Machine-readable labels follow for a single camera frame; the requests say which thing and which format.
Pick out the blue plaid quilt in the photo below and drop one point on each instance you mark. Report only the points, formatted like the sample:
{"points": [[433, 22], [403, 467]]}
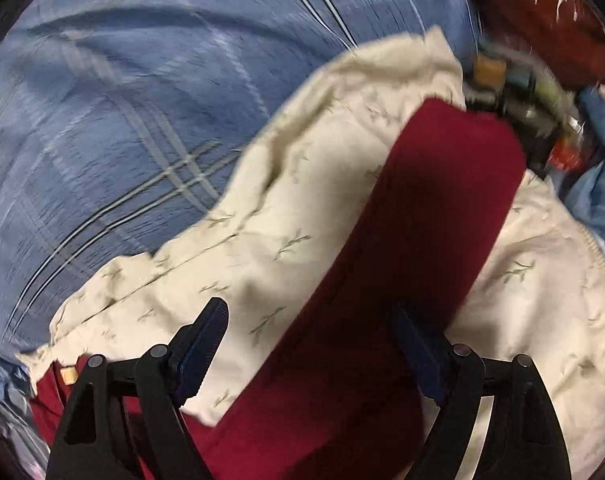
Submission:
{"points": [[132, 85]]}

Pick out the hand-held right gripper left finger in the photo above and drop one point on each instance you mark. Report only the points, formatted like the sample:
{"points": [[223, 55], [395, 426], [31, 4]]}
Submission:
{"points": [[202, 350]]}

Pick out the cream leaf-print pillow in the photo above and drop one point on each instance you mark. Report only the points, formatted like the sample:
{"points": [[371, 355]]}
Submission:
{"points": [[302, 200]]}

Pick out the dark red plastic bag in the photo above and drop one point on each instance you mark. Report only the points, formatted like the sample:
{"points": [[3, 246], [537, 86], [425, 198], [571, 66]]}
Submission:
{"points": [[527, 5]]}

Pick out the blurred colourful clutter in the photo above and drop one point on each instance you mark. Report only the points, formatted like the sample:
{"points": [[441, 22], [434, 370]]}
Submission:
{"points": [[527, 95]]}

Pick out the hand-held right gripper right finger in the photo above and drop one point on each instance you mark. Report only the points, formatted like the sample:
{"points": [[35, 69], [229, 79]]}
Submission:
{"points": [[416, 355]]}

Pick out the light blue cloth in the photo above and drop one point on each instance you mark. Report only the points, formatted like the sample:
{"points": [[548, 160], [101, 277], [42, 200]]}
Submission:
{"points": [[600, 185]]}

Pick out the dark red knit sweater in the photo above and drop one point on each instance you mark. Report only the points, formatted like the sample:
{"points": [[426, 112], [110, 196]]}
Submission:
{"points": [[407, 220]]}

